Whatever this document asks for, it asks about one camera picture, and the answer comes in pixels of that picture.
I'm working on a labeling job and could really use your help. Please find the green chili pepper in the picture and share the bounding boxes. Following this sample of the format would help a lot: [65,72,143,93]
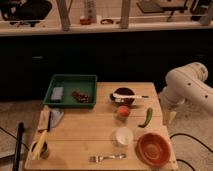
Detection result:
[138,108,153,128]

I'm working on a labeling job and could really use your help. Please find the dark red grapes bunch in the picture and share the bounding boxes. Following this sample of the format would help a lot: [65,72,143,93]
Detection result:
[72,91,89,103]

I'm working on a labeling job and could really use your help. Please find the white handled knife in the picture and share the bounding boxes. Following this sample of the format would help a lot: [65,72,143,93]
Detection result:
[112,93,149,99]

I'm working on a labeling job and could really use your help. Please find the dark bowl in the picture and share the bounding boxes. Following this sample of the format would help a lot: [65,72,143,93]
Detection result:
[110,87,134,106]

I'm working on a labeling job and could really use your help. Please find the white cup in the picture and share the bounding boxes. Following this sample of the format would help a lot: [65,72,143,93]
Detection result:
[115,127,134,146]

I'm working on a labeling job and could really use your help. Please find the black cable on floor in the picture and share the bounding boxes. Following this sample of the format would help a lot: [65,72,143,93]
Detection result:
[169,132,213,171]

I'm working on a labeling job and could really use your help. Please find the grey sponge block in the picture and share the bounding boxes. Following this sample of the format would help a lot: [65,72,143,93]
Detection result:
[51,87,64,101]

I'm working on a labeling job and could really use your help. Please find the red object on shelf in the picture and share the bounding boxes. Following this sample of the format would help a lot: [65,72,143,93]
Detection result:
[79,18,92,25]

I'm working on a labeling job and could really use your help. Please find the orange tomato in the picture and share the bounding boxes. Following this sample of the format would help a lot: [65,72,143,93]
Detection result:
[116,106,130,118]

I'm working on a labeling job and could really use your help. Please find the silver fork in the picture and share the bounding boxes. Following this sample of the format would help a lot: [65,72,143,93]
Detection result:
[89,153,127,163]

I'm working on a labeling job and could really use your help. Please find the black pole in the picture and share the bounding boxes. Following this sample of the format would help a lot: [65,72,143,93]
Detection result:
[12,122,24,171]

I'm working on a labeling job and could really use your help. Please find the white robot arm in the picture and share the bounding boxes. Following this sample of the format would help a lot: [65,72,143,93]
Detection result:
[158,62,213,125]

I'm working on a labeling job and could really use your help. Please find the green plastic tray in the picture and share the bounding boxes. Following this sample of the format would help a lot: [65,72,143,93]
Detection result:
[43,74,97,109]

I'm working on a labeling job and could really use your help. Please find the red-orange bowl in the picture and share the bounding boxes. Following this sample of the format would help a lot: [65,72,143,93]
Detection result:
[135,133,171,168]

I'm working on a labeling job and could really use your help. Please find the black office chair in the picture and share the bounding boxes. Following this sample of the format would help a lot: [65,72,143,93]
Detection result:
[0,0,52,27]

